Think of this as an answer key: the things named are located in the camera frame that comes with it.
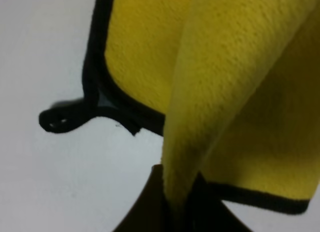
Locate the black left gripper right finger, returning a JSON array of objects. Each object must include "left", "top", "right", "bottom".
[{"left": 183, "top": 173, "right": 250, "bottom": 232}]

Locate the yellow towel with black trim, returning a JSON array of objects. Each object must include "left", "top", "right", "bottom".
[{"left": 39, "top": 0, "right": 320, "bottom": 215}]

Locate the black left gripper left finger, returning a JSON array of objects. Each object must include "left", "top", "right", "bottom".
[{"left": 111, "top": 163, "right": 176, "bottom": 232}]

